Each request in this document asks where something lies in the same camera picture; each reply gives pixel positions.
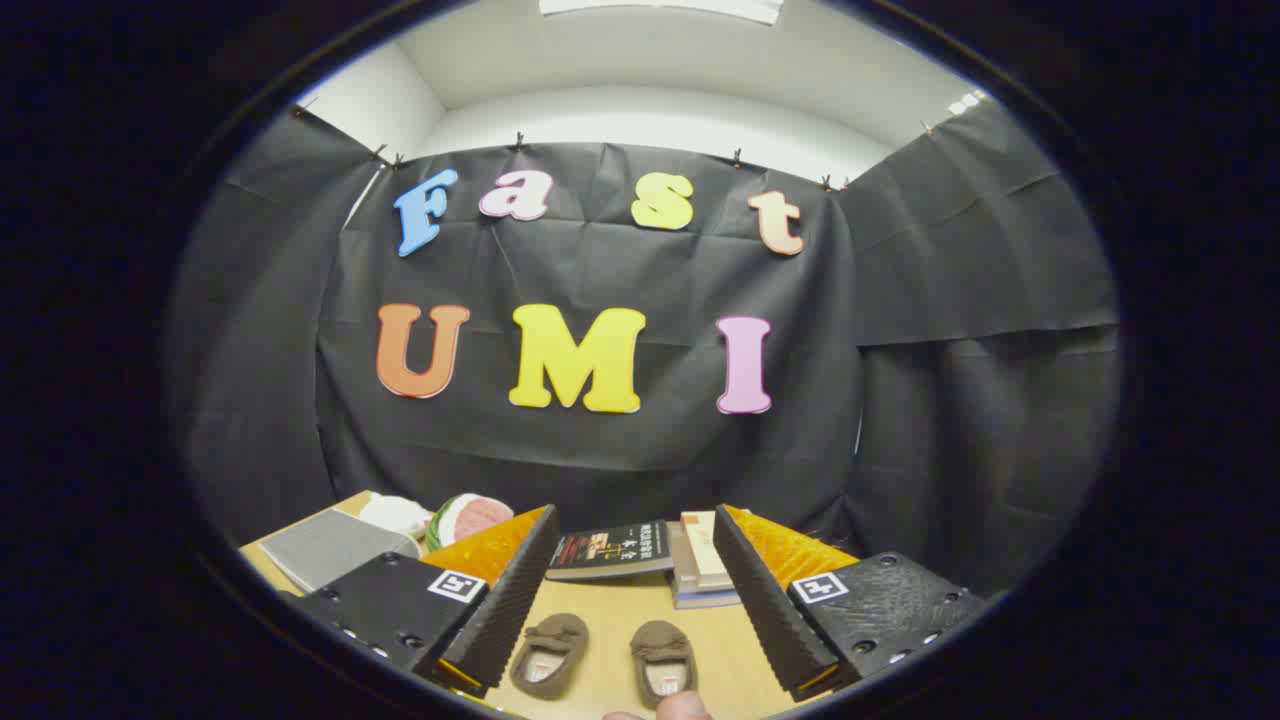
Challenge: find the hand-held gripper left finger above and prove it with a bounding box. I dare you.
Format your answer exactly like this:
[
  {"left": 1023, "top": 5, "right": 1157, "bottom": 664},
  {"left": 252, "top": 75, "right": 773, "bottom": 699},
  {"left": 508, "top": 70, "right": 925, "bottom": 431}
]
[{"left": 280, "top": 503, "right": 561, "bottom": 699}]

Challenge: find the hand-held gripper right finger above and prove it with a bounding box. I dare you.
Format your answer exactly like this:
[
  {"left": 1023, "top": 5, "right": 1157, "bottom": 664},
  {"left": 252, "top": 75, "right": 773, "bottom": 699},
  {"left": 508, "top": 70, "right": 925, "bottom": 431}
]
[{"left": 712, "top": 503, "right": 988, "bottom": 702}]

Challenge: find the brown fuzzy shoe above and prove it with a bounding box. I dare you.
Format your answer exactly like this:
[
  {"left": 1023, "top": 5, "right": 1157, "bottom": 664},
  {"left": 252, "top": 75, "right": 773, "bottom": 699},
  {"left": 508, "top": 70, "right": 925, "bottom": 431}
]
[
  {"left": 509, "top": 612, "right": 591, "bottom": 701},
  {"left": 630, "top": 620, "right": 699, "bottom": 711}
]

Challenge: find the cream fabric storage box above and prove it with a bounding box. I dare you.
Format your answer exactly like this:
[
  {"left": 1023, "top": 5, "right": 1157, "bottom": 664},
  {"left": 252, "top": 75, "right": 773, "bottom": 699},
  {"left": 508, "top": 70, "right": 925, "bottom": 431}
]
[{"left": 258, "top": 508, "right": 422, "bottom": 593}]

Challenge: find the blue cover book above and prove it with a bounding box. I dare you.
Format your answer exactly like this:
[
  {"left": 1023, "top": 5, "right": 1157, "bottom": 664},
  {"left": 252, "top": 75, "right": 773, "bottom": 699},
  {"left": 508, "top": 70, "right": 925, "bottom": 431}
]
[{"left": 668, "top": 582, "right": 746, "bottom": 611}]

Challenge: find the beige cover book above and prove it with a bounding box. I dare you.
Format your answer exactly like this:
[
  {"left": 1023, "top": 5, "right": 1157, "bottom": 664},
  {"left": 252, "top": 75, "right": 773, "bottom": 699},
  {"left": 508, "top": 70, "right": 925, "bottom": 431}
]
[{"left": 680, "top": 510, "right": 743, "bottom": 591}]

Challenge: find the watermelon slice plush toy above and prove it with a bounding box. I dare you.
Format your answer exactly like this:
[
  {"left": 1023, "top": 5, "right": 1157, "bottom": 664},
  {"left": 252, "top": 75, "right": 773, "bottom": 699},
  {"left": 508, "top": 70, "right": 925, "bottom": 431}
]
[{"left": 425, "top": 492, "right": 516, "bottom": 553}]

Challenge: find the black cover book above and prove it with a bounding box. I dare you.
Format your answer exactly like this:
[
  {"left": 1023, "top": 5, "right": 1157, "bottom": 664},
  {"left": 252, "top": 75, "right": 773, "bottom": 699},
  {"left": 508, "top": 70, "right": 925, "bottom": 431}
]
[{"left": 546, "top": 520, "right": 677, "bottom": 583}]

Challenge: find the white plush toy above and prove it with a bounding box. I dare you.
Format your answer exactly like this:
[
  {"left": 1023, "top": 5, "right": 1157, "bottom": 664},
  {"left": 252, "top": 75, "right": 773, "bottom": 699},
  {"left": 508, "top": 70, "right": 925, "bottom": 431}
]
[{"left": 358, "top": 495, "right": 437, "bottom": 542}]

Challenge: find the ceiling light panel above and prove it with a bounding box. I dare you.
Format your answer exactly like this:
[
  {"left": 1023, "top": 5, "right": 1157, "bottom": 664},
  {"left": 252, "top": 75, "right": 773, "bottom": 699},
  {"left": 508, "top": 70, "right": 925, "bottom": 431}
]
[{"left": 540, "top": 0, "right": 786, "bottom": 26}]

